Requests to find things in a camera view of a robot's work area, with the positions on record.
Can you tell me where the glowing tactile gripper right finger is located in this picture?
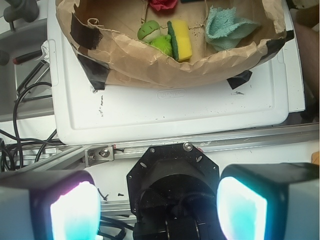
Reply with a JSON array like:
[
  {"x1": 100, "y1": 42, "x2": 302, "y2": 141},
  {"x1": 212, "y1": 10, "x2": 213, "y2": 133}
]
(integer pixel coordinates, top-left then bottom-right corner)
[{"x1": 216, "y1": 162, "x2": 320, "y2": 240}]

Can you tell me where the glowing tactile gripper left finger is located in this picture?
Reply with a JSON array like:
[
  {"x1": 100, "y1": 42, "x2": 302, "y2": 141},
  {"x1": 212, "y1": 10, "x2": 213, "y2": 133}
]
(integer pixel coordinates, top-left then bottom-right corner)
[{"x1": 0, "y1": 170, "x2": 101, "y2": 240}]

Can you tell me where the brown paper bag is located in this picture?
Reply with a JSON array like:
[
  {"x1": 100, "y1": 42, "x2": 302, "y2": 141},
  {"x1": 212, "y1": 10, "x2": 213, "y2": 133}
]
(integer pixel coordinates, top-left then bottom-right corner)
[{"x1": 55, "y1": 0, "x2": 294, "y2": 89}]

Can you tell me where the teal knitted cloth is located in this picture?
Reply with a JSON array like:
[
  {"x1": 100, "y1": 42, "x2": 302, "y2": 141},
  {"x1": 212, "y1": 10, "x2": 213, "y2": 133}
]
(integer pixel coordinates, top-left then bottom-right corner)
[{"x1": 205, "y1": 6, "x2": 260, "y2": 52}]

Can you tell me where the yellow green sponge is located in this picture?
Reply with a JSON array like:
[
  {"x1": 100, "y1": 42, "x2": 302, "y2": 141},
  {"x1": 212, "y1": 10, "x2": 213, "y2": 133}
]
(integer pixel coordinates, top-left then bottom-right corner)
[{"x1": 167, "y1": 19, "x2": 193, "y2": 62}]

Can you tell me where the green frog plush toy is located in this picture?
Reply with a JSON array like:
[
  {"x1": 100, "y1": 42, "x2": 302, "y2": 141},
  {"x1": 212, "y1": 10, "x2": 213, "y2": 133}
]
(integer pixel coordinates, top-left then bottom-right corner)
[{"x1": 137, "y1": 20, "x2": 173, "y2": 57}]

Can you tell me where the grey clamp stand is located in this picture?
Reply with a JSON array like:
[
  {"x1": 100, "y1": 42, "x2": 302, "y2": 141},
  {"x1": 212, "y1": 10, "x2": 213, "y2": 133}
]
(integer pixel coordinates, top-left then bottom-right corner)
[{"x1": 3, "y1": 0, "x2": 40, "y2": 32}]

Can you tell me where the red crumpled paper ball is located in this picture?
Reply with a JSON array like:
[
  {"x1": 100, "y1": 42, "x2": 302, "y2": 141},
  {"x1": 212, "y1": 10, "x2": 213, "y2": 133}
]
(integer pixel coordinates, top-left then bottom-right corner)
[{"x1": 148, "y1": 0, "x2": 178, "y2": 11}]

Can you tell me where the aluminium frame rail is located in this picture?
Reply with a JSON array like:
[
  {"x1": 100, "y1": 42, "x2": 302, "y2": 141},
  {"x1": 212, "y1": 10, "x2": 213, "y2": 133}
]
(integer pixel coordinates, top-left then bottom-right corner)
[{"x1": 0, "y1": 122, "x2": 320, "y2": 173}]

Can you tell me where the black cable bundle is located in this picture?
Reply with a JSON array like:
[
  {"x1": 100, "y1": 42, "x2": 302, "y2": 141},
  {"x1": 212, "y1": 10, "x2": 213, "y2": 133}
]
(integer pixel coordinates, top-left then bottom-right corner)
[{"x1": 0, "y1": 59, "x2": 59, "y2": 173}]

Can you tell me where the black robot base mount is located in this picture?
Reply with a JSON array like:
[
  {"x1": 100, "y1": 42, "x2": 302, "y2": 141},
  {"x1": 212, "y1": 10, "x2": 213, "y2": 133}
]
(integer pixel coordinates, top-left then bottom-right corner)
[{"x1": 126, "y1": 142, "x2": 224, "y2": 240}]

